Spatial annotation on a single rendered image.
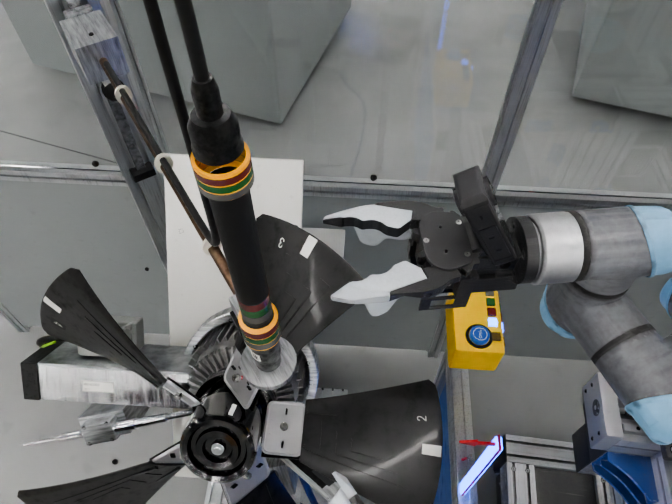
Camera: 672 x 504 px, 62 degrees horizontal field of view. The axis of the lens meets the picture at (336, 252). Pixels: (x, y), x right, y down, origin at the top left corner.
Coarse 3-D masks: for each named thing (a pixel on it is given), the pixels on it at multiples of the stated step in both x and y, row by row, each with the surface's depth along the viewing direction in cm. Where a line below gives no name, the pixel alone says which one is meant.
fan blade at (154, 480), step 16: (144, 464) 90; (160, 464) 92; (176, 464) 95; (80, 480) 89; (96, 480) 89; (112, 480) 91; (128, 480) 92; (144, 480) 94; (160, 480) 97; (32, 496) 90; (48, 496) 90; (64, 496) 91; (80, 496) 92; (96, 496) 93; (112, 496) 94; (128, 496) 97; (144, 496) 100
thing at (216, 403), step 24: (216, 384) 95; (192, 408) 96; (216, 408) 86; (240, 408) 87; (264, 408) 95; (192, 432) 85; (216, 432) 85; (240, 432) 84; (192, 456) 87; (216, 456) 87; (240, 456) 86; (216, 480) 87
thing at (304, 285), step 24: (264, 216) 88; (264, 240) 88; (288, 240) 85; (264, 264) 88; (288, 264) 85; (312, 264) 83; (336, 264) 81; (288, 288) 84; (312, 288) 82; (336, 288) 81; (288, 312) 84; (312, 312) 82; (336, 312) 80; (240, 336) 91; (288, 336) 83; (312, 336) 82
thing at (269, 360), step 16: (192, 80) 35; (208, 80) 35; (192, 96) 35; (208, 96) 35; (192, 112) 37; (208, 112) 36; (224, 112) 37; (192, 128) 37; (208, 128) 36; (224, 128) 37; (192, 144) 38; (208, 144) 37; (224, 144) 37; (240, 144) 39; (208, 160) 38; (224, 160) 38; (256, 352) 64; (272, 352) 64; (272, 368) 68
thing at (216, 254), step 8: (112, 80) 88; (128, 112) 84; (144, 136) 80; (152, 152) 79; (160, 168) 77; (176, 192) 74; (184, 208) 73; (200, 232) 70; (216, 248) 69; (216, 256) 68; (224, 256) 68; (216, 264) 68; (224, 264) 67; (224, 272) 67; (232, 288) 65
